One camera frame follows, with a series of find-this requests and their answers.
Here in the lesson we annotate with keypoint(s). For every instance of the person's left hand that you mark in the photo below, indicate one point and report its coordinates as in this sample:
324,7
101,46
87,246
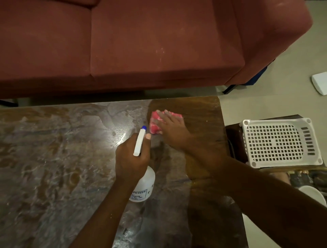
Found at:
130,161

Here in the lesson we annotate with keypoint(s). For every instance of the person's right hand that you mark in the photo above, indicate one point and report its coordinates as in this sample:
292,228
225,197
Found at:
176,132

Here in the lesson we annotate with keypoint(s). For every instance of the red checked cloth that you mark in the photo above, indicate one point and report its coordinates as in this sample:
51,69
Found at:
154,129

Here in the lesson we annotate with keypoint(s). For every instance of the clear spray bottle blue nozzle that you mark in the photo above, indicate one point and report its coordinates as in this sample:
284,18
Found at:
145,186

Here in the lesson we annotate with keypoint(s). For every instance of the brick pattern glossy tray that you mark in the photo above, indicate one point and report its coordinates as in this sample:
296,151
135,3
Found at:
304,178

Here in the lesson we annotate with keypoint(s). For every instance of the white ceramic bowl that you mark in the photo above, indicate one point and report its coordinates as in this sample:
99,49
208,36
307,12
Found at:
313,194

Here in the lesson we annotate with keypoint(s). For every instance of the person's left forearm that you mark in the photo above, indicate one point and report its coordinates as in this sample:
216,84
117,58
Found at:
102,219

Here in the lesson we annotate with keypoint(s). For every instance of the dark wooden side table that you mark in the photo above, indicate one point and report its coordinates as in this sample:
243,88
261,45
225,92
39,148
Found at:
235,140

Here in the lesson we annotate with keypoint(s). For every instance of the brown marbled wooden table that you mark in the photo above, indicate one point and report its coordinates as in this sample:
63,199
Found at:
64,166

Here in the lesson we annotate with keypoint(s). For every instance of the red fabric sofa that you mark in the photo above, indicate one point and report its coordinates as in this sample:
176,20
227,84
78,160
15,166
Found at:
153,46

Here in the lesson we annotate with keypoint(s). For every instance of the navy blue bag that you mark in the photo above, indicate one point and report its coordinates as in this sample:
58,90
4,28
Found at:
256,76

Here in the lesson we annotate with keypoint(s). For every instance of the white plastic perforated basket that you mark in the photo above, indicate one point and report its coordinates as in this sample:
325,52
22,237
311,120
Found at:
278,143

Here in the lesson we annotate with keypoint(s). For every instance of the white flat device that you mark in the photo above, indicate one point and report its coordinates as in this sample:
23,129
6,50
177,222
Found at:
320,83

